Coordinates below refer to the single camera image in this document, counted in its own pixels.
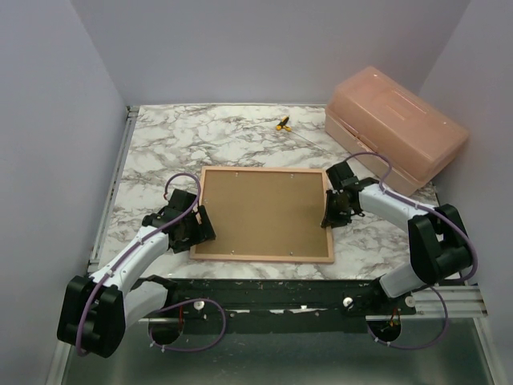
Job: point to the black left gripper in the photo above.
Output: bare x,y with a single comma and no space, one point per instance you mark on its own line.
203,232

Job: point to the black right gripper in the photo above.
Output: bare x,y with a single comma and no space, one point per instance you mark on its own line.
330,217

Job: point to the yellow black T-handle hex key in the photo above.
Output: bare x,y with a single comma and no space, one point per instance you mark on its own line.
292,132

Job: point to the pink wooden picture frame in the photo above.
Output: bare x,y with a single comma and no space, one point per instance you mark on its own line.
330,240

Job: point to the pink translucent plastic box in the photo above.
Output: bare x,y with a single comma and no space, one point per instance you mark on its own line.
390,128

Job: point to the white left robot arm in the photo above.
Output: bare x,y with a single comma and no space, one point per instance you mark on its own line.
120,280

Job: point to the aluminium extrusion frame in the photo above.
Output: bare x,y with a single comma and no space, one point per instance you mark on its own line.
89,148

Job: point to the brown frame backing board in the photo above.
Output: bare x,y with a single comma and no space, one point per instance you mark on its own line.
260,212

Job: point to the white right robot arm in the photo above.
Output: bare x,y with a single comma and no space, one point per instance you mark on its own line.
438,243

